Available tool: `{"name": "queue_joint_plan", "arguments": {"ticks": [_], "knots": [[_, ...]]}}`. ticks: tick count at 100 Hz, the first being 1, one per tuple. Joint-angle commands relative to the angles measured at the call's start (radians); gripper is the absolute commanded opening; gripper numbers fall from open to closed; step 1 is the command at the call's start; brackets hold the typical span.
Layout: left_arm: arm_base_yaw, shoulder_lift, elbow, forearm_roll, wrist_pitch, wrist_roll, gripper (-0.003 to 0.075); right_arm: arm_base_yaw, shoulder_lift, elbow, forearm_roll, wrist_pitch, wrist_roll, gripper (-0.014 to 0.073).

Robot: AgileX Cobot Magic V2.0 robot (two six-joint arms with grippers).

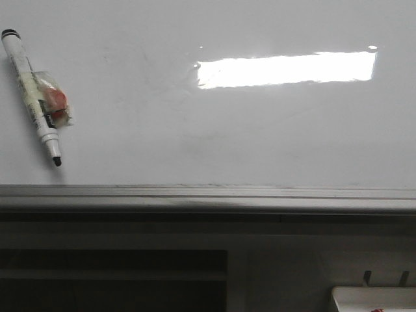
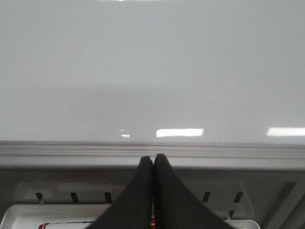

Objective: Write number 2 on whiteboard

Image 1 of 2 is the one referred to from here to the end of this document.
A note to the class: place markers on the white whiteboard with aluminium frame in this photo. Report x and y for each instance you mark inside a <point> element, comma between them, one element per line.
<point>217,106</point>

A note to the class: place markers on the white plastic tray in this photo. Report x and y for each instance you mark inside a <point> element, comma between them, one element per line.
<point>372,299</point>

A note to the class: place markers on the white whiteboard marker with tape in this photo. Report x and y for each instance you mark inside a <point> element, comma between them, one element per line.
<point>44,100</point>

